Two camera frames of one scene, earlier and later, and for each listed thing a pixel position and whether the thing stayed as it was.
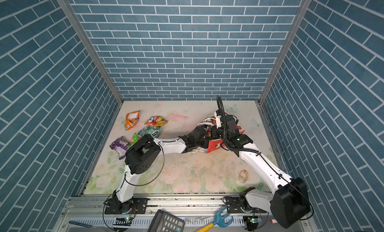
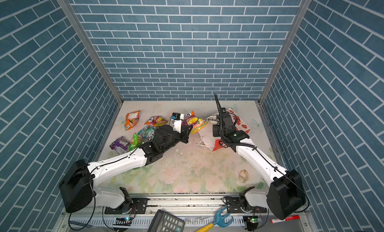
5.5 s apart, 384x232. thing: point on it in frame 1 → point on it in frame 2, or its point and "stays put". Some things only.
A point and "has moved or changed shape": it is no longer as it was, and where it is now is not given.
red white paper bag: x=214 y=144 has moved or changed shape
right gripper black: x=213 y=135 stays put
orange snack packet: x=131 y=119 stays put
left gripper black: x=206 y=142 → x=185 y=133
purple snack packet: x=121 y=146 stays put
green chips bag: x=134 y=139 stays put
